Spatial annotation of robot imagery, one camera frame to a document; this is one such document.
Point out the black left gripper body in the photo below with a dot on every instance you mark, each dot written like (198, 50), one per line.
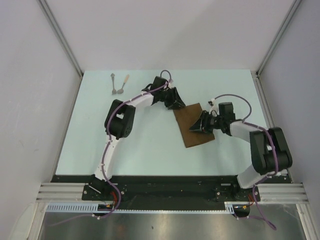
(164, 97)

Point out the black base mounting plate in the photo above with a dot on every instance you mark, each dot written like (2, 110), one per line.
(151, 194)

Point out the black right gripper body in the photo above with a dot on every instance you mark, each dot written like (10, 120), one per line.
(212, 122)

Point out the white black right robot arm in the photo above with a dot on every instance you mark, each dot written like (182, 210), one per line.
(269, 152)

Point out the aluminium front rail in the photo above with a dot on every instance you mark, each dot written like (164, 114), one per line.
(270, 193)

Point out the metal fork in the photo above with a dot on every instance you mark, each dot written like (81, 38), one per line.
(114, 91)

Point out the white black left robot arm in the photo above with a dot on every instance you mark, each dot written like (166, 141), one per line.
(119, 124)

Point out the aluminium corner post right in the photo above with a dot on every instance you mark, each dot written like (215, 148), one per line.
(293, 9)

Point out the spoon with wooden handle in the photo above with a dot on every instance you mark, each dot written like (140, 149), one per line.
(121, 90)

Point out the aluminium corner post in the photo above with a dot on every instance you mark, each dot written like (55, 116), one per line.
(293, 9)
(55, 26)

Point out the brown cloth napkin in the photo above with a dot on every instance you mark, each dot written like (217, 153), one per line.
(188, 120)

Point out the aluminium corner post left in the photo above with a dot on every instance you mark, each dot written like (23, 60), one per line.
(55, 26)

